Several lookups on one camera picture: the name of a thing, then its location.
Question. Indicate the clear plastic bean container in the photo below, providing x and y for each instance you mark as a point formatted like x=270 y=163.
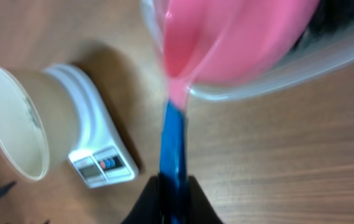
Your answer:
x=322 y=56

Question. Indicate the white digital kitchen scale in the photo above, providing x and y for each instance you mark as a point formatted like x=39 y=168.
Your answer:
x=100 y=156

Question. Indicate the pink scoop blue handle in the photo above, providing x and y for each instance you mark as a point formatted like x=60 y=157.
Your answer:
x=222 y=42

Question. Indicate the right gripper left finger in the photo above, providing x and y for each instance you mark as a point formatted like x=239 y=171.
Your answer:
x=146 y=210

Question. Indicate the black beans in container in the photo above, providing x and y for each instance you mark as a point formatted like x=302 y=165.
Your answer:
x=330 y=17

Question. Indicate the white paper bowl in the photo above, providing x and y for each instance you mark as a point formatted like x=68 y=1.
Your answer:
x=39 y=123

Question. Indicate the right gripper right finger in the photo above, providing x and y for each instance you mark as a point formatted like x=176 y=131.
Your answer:
x=200 y=209

